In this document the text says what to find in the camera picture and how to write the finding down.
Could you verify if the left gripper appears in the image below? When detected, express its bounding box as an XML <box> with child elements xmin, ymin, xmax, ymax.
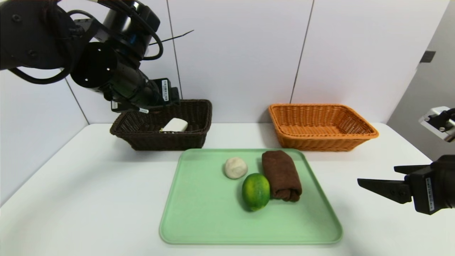
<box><xmin>133</xmin><ymin>78</ymin><xmax>181</xmax><ymax>107</ymax></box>

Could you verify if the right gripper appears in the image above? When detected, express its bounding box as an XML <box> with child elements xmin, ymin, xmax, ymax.
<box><xmin>357</xmin><ymin>154</ymin><xmax>455</xmax><ymax>215</ymax></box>

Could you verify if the white soap bar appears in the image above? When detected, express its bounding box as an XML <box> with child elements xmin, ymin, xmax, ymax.
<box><xmin>160</xmin><ymin>118</ymin><xmax>188</xmax><ymax>133</ymax></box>

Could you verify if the white round bun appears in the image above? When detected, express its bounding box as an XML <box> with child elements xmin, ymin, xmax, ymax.
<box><xmin>224</xmin><ymin>157</ymin><xmax>248</xmax><ymax>180</ymax></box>

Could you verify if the dark brown wicker basket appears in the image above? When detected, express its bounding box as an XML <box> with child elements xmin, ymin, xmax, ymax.
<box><xmin>110</xmin><ymin>99</ymin><xmax>213</xmax><ymax>151</ymax></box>

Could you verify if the orange wicker basket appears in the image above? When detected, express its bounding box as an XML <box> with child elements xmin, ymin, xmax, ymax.
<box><xmin>268</xmin><ymin>103</ymin><xmax>379</xmax><ymax>152</ymax></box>

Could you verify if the thin black zip tie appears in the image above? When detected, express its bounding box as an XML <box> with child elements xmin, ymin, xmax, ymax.
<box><xmin>149</xmin><ymin>30</ymin><xmax>194</xmax><ymax>46</ymax></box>

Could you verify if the folded brown towel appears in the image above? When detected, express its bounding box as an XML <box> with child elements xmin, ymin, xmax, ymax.
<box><xmin>262</xmin><ymin>150</ymin><xmax>303</xmax><ymax>202</ymax></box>

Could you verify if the light green plastic tray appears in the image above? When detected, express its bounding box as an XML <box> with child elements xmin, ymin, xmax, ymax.
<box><xmin>159</xmin><ymin>148</ymin><xmax>343</xmax><ymax>245</ymax></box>

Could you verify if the green lime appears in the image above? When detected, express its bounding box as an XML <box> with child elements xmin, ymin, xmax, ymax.
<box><xmin>242</xmin><ymin>173</ymin><xmax>271</xmax><ymax>212</ymax></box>

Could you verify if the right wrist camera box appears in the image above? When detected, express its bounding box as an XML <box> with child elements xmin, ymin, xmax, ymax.
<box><xmin>419</xmin><ymin>106</ymin><xmax>455</xmax><ymax>143</ymax></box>

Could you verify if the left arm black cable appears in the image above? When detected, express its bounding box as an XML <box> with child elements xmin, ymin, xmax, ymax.
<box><xmin>7</xmin><ymin>0</ymin><xmax>164</xmax><ymax>113</ymax></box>

